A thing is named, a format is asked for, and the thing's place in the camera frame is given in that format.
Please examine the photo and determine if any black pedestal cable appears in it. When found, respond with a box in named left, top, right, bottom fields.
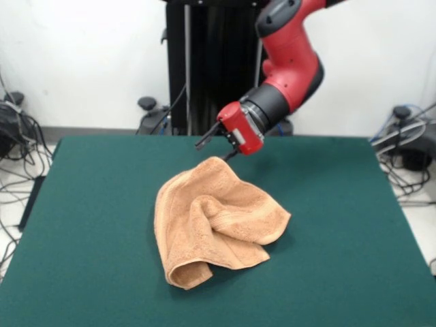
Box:
left=149, top=83, right=188, bottom=136

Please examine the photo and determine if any black pedestal base leg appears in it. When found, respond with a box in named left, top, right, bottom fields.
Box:
left=272, top=117, right=296, bottom=136
left=136, top=96, right=171, bottom=136

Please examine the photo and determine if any tangle of black cables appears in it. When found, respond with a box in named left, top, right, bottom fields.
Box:
left=0, top=67, right=55, bottom=283
left=369, top=102, right=436, bottom=208

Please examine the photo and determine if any tan terry towel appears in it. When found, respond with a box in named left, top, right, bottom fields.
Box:
left=154, top=155, right=292, bottom=291

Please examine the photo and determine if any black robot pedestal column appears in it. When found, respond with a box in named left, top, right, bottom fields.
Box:
left=159, top=0, right=273, bottom=137

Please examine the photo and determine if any dark green tablecloth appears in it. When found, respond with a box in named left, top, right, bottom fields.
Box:
left=0, top=135, right=436, bottom=327

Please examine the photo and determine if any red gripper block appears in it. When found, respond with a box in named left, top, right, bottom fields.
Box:
left=194, top=101, right=265, bottom=161

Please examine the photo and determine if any black caster base leg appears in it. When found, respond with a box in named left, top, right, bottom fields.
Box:
left=0, top=91, right=25, bottom=159
left=374, top=105, right=436, bottom=171

